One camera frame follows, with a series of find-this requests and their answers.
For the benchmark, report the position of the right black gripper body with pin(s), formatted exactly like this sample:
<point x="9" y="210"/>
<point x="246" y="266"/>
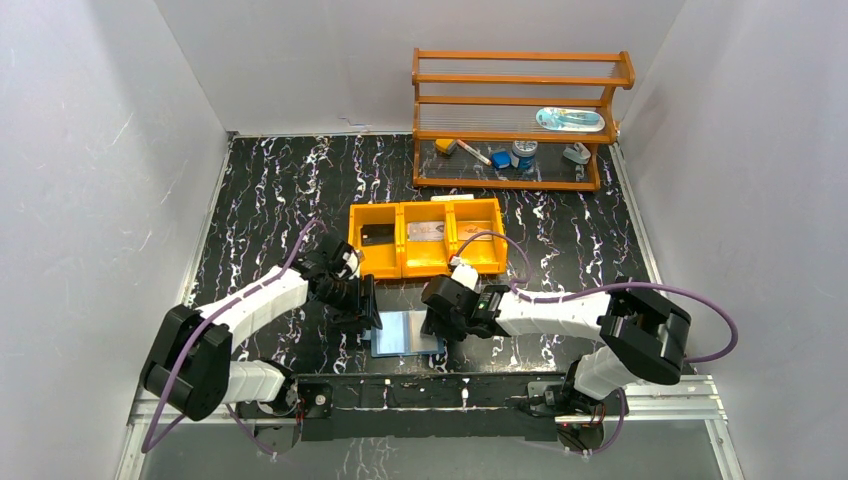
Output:
<point x="458" y="332"/>

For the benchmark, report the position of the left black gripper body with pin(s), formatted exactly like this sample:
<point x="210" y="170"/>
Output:
<point x="365" y="303"/>

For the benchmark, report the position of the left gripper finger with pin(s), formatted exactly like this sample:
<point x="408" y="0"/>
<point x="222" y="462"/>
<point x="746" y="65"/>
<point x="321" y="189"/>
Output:
<point x="369" y="312"/>
<point x="348" y="323"/>

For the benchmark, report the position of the blue card holder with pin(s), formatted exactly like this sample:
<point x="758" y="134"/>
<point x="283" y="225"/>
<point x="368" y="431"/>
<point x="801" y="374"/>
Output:
<point x="402" y="335"/>

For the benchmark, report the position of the yellow three-compartment bin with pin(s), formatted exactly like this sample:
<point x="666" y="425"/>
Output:
<point x="404" y="259"/>

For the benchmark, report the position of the orange wooden shelf rack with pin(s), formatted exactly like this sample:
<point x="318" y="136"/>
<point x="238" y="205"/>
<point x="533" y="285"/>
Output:
<point x="489" y="100"/>

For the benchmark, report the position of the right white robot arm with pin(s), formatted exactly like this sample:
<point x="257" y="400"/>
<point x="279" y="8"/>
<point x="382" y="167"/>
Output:
<point x="643" y="334"/>

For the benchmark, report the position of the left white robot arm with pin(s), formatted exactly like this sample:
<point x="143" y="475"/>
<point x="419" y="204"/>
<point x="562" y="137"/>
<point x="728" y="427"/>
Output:
<point x="190" y="365"/>

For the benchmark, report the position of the black credit card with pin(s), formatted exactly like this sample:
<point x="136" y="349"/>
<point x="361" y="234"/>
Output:
<point x="377" y="234"/>

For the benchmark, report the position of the silver credit card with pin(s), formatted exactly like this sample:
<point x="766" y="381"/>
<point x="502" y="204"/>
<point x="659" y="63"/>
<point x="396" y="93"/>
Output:
<point x="426" y="231"/>

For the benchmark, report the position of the white rectangular box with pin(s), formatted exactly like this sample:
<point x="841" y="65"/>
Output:
<point x="452" y="197"/>

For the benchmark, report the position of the white marker pen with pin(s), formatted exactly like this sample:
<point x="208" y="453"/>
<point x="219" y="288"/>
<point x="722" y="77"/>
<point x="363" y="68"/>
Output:
<point x="474" y="152"/>

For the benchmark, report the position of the blue small box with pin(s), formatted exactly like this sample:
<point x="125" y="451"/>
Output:
<point x="501" y="159"/>

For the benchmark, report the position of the yellow sponge block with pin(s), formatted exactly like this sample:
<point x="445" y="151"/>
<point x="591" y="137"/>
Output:
<point x="445" y="147"/>

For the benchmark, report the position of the grey tape dispenser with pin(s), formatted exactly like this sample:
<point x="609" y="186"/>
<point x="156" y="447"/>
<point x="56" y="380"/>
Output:
<point x="577" y="153"/>

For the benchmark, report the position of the blue blister pack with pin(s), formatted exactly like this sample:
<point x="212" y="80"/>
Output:
<point x="570" y="120"/>

